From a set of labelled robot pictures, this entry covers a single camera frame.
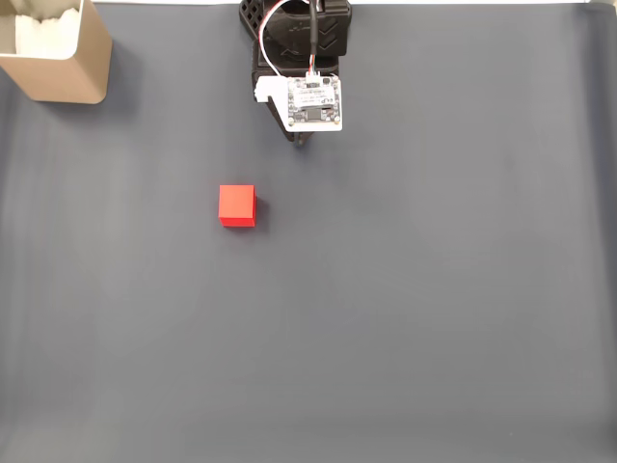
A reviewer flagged tan open box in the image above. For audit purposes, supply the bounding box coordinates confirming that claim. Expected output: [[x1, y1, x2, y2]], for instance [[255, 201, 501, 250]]
[[0, 0, 114, 105]]

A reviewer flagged red cube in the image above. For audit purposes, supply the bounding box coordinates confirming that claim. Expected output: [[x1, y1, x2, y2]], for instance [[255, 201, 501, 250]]
[[217, 184, 258, 229]]

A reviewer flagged gray table mat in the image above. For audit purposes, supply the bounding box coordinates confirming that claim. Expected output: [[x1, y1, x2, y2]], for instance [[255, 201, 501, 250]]
[[0, 2, 617, 463]]

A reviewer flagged black camera cable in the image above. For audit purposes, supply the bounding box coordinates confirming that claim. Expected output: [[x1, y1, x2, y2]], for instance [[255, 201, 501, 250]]
[[306, 0, 320, 81]]

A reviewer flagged white foam padding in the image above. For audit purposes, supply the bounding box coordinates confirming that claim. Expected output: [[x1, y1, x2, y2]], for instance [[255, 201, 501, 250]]
[[14, 4, 81, 60]]

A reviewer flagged white red servo wire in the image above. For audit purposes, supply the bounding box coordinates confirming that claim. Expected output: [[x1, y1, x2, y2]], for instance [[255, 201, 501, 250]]
[[257, 0, 309, 78]]

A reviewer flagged camera board on white mount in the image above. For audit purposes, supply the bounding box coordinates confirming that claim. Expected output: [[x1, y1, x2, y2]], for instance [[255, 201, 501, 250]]
[[254, 74, 344, 133]]

